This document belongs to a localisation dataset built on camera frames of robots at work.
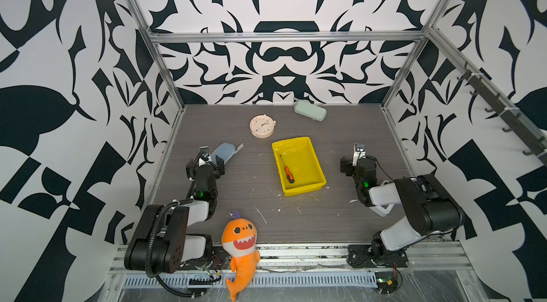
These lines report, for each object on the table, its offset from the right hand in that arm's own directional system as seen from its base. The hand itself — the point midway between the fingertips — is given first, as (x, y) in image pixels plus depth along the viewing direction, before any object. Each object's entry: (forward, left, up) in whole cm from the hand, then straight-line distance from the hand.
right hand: (358, 154), depth 94 cm
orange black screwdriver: (-7, +31, -4) cm, 32 cm away
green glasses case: (+31, +17, -5) cm, 36 cm away
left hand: (-4, +65, +7) cm, 66 cm away
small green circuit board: (-45, 0, -7) cm, 45 cm away
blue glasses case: (+5, +59, -2) cm, 59 cm away
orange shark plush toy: (-34, +48, +4) cm, 59 cm away
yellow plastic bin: (+2, +25, -5) cm, 26 cm away
